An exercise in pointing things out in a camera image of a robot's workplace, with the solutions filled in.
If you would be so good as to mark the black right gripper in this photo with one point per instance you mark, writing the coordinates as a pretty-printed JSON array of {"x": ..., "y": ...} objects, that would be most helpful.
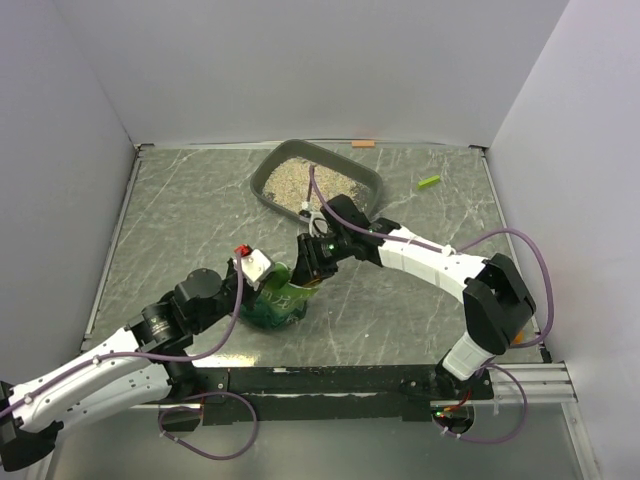
[{"x": 308, "y": 265}]

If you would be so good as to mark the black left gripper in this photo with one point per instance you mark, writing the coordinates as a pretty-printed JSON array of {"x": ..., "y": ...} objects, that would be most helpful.
[{"x": 252, "y": 294}]

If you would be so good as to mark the green litter bag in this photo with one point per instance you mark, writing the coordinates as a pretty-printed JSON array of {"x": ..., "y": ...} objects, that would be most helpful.
[{"x": 280, "y": 302}]

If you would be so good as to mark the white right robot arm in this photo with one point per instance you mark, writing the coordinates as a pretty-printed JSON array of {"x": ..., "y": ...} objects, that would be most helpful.
[{"x": 497, "y": 303}]

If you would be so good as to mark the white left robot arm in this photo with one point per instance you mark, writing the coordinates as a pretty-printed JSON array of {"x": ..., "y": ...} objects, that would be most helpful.
[{"x": 144, "y": 361}]

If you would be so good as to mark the beige cat litter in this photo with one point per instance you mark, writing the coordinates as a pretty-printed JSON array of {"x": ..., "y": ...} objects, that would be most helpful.
[{"x": 288, "y": 186}]

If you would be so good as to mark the dark grey litter box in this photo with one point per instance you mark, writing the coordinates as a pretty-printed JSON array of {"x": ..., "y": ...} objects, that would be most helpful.
[{"x": 317, "y": 155}]

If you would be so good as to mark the small orange block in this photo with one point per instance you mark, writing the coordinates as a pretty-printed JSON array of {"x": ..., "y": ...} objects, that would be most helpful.
[{"x": 363, "y": 144}]

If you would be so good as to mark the small green block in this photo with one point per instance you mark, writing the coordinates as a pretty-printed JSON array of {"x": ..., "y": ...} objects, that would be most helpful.
[{"x": 428, "y": 182}]

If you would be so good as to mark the orange plastic carrot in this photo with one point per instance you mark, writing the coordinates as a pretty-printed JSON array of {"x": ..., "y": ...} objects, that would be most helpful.
[{"x": 519, "y": 338}]

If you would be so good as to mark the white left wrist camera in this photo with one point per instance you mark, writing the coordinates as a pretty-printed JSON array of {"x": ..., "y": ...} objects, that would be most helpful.
[{"x": 254, "y": 265}]

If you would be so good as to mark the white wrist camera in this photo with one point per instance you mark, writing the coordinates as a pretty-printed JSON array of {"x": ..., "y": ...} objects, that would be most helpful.
[
  {"x": 317, "y": 224},
  {"x": 254, "y": 265}
]

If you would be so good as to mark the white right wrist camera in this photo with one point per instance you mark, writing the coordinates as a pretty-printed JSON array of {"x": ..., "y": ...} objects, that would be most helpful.
[{"x": 317, "y": 224}]

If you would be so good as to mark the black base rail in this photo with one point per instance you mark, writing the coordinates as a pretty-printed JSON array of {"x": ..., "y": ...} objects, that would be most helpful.
[{"x": 407, "y": 392}]

